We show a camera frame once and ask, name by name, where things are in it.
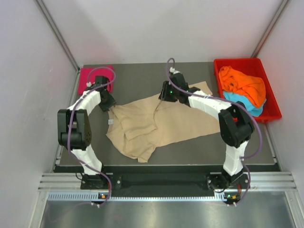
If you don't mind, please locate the folded pink t shirt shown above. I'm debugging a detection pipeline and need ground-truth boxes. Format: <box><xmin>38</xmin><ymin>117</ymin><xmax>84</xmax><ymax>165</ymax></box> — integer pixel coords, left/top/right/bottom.
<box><xmin>77</xmin><ymin>65</ymin><xmax>114</xmax><ymax>95</ymax></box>

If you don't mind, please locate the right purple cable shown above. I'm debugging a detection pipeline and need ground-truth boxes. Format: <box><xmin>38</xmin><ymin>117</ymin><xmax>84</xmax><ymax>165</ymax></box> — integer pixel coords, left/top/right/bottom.
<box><xmin>165</xmin><ymin>57</ymin><xmax>264</xmax><ymax>207</ymax></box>

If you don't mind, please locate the grey slotted cable duct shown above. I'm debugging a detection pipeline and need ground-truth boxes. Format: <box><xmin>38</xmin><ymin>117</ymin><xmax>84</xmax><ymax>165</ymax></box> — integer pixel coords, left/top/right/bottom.
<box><xmin>47</xmin><ymin>191</ymin><xmax>227</xmax><ymax>202</ymax></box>

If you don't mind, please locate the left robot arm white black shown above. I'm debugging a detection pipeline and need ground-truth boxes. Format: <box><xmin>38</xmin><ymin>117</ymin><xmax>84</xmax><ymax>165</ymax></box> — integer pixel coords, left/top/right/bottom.
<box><xmin>57</xmin><ymin>76</ymin><xmax>116</xmax><ymax>189</ymax></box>

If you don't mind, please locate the orange t shirt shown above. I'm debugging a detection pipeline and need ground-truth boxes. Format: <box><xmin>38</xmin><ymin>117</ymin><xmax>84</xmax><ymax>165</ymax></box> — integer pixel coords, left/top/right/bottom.
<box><xmin>218</xmin><ymin>66</ymin><xmax>266</xmax><ymax>107</ymax></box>

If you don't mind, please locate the left aluminium frame post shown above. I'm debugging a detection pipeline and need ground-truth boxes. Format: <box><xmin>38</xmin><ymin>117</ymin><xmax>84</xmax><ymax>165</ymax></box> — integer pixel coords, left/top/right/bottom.
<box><xmin>33</xmin><ymin>0</ymin><xmax>80</xmax><ymax>72</ymax></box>

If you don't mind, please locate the aluminium frame post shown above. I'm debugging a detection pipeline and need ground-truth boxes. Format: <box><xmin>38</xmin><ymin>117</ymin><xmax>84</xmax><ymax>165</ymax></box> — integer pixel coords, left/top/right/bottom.
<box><xmin>33</xmin><ymin>0</ymin><xmax>80</xmax><ymax>72</ymax></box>
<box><xmin>251</xmin><ymin>0</ymin><xmax>291</xmax><ymax>58</ymax></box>

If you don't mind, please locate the red plastic bin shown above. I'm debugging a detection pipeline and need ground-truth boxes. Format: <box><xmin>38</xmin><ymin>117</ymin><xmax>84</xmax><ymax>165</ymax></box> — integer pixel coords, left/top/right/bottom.
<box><xmin>213</xmin><ymin>57</ymin><xmax>283</xmax><ymax>124</ymax></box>

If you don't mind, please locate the right aluminium frame post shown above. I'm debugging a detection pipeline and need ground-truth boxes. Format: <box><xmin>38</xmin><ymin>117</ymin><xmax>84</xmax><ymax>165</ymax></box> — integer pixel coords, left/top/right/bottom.
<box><xmin>251</xmin><ymin>0</ymin><xmax>291</xmax><ymax>58</ymax></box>

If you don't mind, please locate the blue t shirt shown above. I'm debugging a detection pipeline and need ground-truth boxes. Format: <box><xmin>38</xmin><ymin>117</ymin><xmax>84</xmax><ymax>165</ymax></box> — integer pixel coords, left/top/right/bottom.
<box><xmin>223</xmin><ymin>91</ymin><xmax>266</xmax><ymax>117</ymax></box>

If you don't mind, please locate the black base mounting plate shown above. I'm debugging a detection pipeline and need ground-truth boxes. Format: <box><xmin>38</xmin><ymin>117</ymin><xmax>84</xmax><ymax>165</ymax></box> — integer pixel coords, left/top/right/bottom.
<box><xmin>80</xmin><ymin>172</ymin><xmax>247</xmax><ymax>192</ymax></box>

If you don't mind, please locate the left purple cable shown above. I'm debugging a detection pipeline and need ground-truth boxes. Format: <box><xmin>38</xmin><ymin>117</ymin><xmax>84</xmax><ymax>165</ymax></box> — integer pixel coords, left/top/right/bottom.
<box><xmin>46</xmin><ymin>66</ymin><xmax>117</xmax><ymax>223</ymax></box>

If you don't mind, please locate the purple cable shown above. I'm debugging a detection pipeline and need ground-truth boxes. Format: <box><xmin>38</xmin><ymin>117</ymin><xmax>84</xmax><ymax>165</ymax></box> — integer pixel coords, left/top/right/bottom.
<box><xmin>46</xmin><ymin>66</ymin><xmax>117</xmax><ymax>223</ymax></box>
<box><xmin>165</xmin><ymin>57</ymin><xmax>264</xmax><ymax>207</ymax></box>

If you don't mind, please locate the aluminium rail profile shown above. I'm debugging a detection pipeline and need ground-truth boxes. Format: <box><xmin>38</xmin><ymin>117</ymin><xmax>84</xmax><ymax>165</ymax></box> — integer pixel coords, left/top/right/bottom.
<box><xmin>38</xmin><ymin>172</ymin><xmax>297</xmax><ymax>191</ymax></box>

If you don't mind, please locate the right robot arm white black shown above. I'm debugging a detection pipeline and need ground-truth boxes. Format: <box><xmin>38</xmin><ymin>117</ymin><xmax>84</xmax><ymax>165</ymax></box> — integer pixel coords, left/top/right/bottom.
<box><xmin>159</xmin><ymin>72</ymin><xmax>255</xmax><ymax>192</ymax></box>

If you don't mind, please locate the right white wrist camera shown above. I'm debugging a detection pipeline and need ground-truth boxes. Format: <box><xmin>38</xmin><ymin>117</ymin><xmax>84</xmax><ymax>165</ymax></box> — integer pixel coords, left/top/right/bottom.
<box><xmin>169</xmin><ymin>67</ymin><xmax>180</xmax><ymax>75</ymax></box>

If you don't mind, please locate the beige t shirt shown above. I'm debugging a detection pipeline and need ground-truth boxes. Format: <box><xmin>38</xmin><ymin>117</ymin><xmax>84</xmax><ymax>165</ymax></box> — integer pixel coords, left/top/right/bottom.
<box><xmin>106</xmin><ymin>95</ymin><xmax>219</xmax><ymax>163</ymax></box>

